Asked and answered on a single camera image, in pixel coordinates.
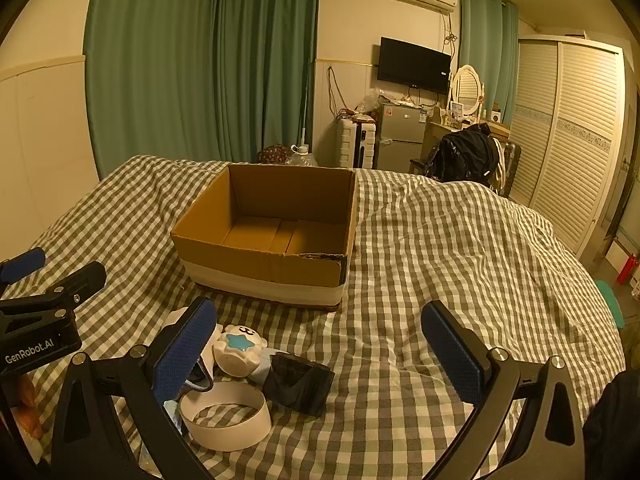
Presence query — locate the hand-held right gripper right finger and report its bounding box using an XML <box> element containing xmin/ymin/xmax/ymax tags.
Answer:
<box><xmin>420</xmin><ymin>300</ymin><xmax>586</xmax><ymax>480</ymax></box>

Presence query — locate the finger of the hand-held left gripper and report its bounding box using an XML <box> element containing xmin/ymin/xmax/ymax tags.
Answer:
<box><xmin>0</xmin><ymin>247</ymin><xmax>47</xmax><ymax>287</ymax></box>
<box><xmin>0</xmin><ymin>261</ymin><xmax>108</xmax><ymax>333</ymax></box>

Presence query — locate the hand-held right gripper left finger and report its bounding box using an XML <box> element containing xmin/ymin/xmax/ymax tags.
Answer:
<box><xmin>50</xmin><ymin>296</ymin><xmax>221</xmax><ymax>480</ymax></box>

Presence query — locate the white star toy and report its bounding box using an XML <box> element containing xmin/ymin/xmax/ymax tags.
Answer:
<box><xmin>212</xmin><ymin>323</ymin><xmax>275</xmax><ymax>385</ymax></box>

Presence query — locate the white tape ring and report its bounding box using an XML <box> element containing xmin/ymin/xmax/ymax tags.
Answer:
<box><xmin>179</xmin><ymin>391</ymin><xmax>272</xmax><ymax>452</ymax></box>

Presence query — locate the black tape roll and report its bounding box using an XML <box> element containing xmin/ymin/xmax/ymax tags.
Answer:
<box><xmin>262</xmin><ymin>352</ymin><xmax>336</xmax><ymax>417</ymax></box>

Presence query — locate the cardboard box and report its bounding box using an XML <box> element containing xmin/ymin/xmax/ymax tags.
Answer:
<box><xmin>170</xmin><ymin>162</ymin><xmax>360</xmax><ymax>313</ymax></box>

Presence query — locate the person's left hand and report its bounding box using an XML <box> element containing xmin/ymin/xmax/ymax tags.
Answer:
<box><xmin>10</xmin><ymin>374</ymin><xmax>47</xmax><ymax>438</ymax></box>

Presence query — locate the grey checkered blanket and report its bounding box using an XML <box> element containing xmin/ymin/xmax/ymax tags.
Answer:
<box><xmin>0</xmin><ymin>154</ymin><xmax>628</xmax><ymax>480</ymax></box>

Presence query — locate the teal stool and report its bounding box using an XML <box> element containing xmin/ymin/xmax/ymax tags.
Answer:
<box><xmin>594</xmin><ymin>280</ymin><xmax>627</xmax><ymax>332</ymax></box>

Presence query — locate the dark cloth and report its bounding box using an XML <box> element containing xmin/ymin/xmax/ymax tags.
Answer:
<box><xmin>580</xmin><ymin>370</ymin><xmax>637</xmax><ymax>480</ymax></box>

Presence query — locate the white storage box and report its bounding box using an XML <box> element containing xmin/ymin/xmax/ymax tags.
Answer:
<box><xmin>601</xmin><ymin>236</ymin><xmax>635</xmax><ymax>272</ymax></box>

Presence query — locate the red fire extinguisher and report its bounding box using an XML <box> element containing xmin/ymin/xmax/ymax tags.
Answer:
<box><xmin>616</xmin><ymin>254</ymin><xmax>640</xmax><ymax>287</ymax></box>

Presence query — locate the brown ribbed suitcase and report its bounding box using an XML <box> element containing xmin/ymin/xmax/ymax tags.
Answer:
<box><xmin>495</xmin><ymin>140</ymin><xmax>524</xmax><ymax>199</ymax></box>

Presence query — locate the black bag on chair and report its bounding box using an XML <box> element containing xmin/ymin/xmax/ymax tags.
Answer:
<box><xmin>424</xmin><ymin>122</ymin><xmax>501</xmax><ymax>191</ymax></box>

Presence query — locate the patterned brown bag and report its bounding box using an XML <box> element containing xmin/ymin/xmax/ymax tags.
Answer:
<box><xmin>257</xmin><ymin>143</ymin><xmax>289</xmax><ymax>164</ymax></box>

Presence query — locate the silver refrigerator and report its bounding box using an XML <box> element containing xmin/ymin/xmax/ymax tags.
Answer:
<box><xmin>374</xmin><ymin>101</ymin><xmax>432</xmax><ymax>172</ymax></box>

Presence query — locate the wooden vanity desk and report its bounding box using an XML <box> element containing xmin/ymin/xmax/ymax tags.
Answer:
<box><xmin>429</xmin><ymin>119</ymin><xmax>513</xmax><ymax>147</ymax></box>

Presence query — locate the clear water jug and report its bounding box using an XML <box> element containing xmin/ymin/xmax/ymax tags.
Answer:
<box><xmin>289</xmin><ymin>143</ymin><xmax>319</xmax><ymax>167</ymax></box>

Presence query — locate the white ribbed suitcase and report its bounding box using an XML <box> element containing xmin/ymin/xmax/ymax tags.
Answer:
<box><xmin>336</xmin><ymin>117</ymin><xmax>377</xmax><ymax>170</ymax></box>

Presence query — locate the white louvered wardrobe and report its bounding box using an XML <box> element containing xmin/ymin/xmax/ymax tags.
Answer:
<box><xmin>507</xmin><ymin>34</ymin><xmax>628</xmax><ymax>261</ymax></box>

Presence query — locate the wide green curtain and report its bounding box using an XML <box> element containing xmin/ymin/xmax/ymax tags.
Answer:
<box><xmin>84</xmin><ymin>0</ymin><xmax>322</xmax><ymax>181</ymax></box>

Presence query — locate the white oval mirror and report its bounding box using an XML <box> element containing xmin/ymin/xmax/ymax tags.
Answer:
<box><xmin>450</xmin><ymin>64</ymin><xmax>487</xmax><ymax>123</ymax></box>

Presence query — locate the clear plastic bag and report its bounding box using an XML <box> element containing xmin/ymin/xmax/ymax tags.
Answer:
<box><xmin>355</xmin><ymin>87</ymin><xmax>386</xmax><ymax>115</ymax></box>

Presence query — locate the narrow green curtain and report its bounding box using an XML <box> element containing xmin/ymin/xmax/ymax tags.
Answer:
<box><xmin>457</xmin><ymin>0</ymin><xmax>521</xmax><ymax>128</ymax></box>

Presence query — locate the dangling wall cable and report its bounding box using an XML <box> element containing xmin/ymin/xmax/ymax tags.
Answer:
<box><xmin>326</xmin><ymin>64</ymin><xmax>353</xmax><ymax>118</ymax></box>

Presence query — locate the black wall television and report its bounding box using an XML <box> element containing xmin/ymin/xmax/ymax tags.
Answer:
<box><xmin>376</xmin><ymin>36</ymin><xmax>452</xmax><ymax>96</ymax></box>

